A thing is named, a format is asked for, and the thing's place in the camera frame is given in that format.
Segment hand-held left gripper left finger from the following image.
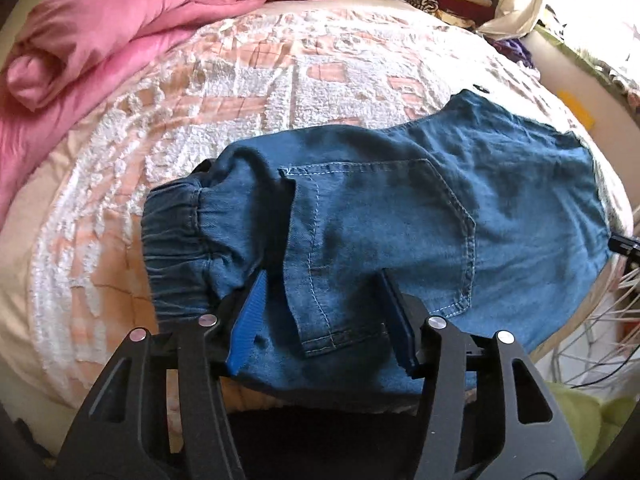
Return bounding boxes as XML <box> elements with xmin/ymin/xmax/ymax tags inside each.
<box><xmin>54</xmin><ymin>269</ymin><xmax>269</xmax><ymax>480</ymax></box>

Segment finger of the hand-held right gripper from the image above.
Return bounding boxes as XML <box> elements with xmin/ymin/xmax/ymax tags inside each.
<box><xmin>609</xmin><ymin>233</ymin><xmax>640</xmax><ymax>261</ymax></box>

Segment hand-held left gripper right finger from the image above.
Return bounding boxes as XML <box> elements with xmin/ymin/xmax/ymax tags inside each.
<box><xmin>381</xmin><ymin>269</ymin><xmax>587</xmax><ymax>480</ymax></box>

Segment light blue denim pants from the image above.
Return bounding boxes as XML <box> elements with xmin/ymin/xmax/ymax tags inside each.
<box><xmin>141</xmin><ymin>89</ymin><xmax>612</xmax><ymax>401</ymax></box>

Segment yellow flat item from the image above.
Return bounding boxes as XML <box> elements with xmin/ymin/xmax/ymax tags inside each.
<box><xmin>556</xmin><ymin>90</ymin><xmax>597</xmax><ymax>131</ymax></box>

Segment clothes pile on windowsill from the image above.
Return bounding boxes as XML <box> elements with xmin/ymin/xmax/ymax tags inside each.
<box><xmin>570</xmin><ymin>42</ymin><xmax>640</xmax><ymax>106</ymax></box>

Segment yellow-green cloth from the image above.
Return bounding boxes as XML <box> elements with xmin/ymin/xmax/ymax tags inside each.
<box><xmin>547</xmin><ymin>380</ymin><xmax>636</xmax><ymax>480</ymax></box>

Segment peach and white bedspread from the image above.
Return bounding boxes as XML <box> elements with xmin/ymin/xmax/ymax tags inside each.
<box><xmin>0</xmin><ymin>0</ymin><xmax>632</xmax><ymax>448</ymax></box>

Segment purple cloth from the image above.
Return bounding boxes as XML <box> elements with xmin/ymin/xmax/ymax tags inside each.
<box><xmin>487</xmin><ymin>34</ymin><xmax>535</xmax><ymax>68</ymax></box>

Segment window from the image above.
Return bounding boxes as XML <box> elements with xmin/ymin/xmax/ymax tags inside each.
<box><xmin>547</xmin><ymin>0</ymin><xmax>640</xmax><ymax>68</ymax></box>

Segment pink quilt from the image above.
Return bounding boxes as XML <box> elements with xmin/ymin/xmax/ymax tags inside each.
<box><xmin>0</xmin><ymin>0</ymin><xmax>275</xmax><ymax>218</ymax></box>

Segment white wire rack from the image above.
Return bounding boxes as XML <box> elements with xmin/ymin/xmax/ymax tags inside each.
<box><xmin>550</xmin><ymin>255</ymin><xmax>640</xmax><ymax>391</ymax></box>

